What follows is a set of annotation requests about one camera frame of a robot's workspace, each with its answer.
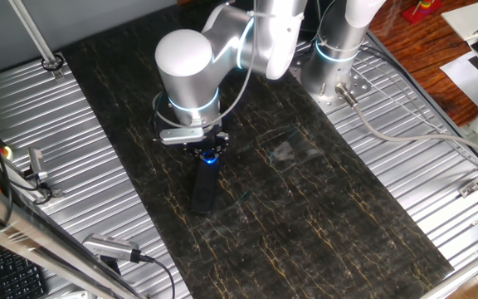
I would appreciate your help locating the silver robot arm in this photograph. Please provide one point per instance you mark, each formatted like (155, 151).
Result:
(183, 58)

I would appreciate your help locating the large silver depth camera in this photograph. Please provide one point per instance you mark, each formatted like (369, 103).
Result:
(108, 247)

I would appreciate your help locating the dark marble pattern mat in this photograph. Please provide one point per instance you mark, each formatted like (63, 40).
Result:
(305, 207)

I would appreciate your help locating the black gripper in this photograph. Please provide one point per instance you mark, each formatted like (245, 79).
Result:
(213, 135)

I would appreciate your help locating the white notebook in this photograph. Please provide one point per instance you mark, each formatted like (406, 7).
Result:
(467, 18)

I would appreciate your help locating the black mesh bar speaker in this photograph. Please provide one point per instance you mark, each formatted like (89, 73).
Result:
(203, 195)

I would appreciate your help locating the black keyboard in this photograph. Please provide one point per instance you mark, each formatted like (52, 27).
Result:
(6, 274)

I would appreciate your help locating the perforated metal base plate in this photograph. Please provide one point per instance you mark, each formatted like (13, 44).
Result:
(363, 81)

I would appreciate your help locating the black camera stand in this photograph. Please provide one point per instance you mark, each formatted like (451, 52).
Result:
(110, 266)

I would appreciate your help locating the paper marker sheet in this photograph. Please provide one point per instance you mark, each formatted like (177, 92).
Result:
(467, 81)

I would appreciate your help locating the aluminium frame beam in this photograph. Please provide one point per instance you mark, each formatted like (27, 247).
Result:
(35, 241)

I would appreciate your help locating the red emergency stop button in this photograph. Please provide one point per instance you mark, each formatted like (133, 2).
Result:
(7, 153)

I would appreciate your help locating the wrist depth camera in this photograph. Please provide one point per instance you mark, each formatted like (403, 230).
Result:
(181, 135)

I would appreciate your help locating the aluminium camera pole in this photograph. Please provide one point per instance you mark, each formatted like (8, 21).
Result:
(35, 39)

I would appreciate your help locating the small silver depth camera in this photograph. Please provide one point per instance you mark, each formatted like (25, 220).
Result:
(36, 160)

